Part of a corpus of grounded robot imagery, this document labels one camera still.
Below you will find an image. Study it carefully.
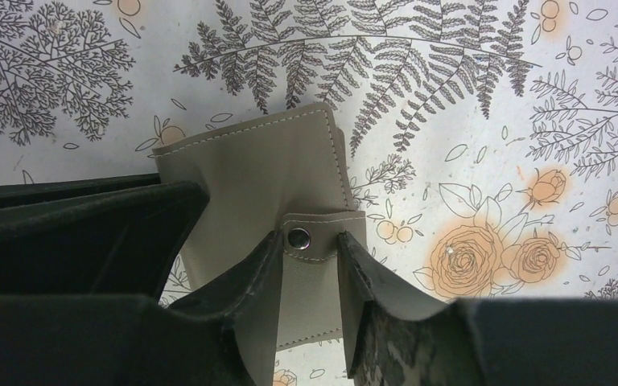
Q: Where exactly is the floral patterned table mat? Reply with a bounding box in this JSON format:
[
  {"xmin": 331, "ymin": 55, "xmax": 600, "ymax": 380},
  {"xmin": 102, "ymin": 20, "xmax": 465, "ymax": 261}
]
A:
[{"xmin": 0, "ymin": 1, "xmax": 618, "ymax": 385}]

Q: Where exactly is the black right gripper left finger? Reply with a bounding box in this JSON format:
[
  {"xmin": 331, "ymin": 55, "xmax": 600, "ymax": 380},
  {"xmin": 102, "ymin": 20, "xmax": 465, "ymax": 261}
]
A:
[{"xmin": 0, "ymin": 181, "xmax": 283, "ymax": 385}]

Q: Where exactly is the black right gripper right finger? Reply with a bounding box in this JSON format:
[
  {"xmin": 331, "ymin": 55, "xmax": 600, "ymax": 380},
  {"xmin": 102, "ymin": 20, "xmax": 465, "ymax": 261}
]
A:
[{"xmin": 336, "ymin": 232, "xmax": 618, "ymax": 385}]

